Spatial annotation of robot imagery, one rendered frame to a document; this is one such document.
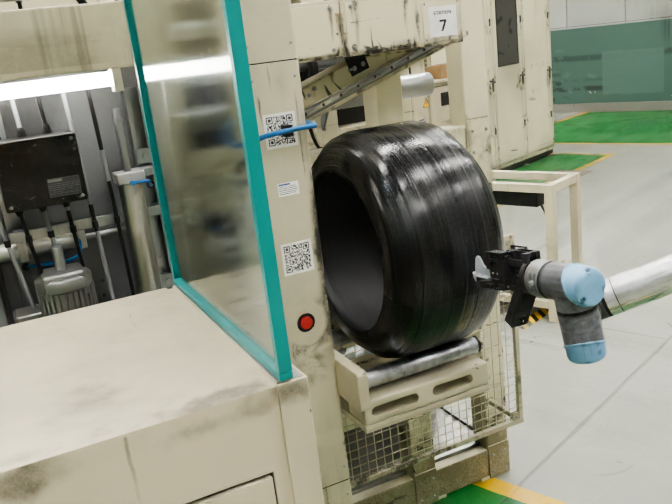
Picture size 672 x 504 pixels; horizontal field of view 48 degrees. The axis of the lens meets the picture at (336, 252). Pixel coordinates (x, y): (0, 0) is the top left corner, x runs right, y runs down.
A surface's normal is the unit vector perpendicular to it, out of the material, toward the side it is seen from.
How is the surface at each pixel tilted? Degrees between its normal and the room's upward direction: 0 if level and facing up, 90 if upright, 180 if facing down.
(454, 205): 65
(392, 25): 90
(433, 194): 57
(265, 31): 90
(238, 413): 90
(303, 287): 90
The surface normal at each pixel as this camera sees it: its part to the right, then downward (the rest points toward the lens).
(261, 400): 0.44, 0.19
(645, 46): -0.67, 0.28
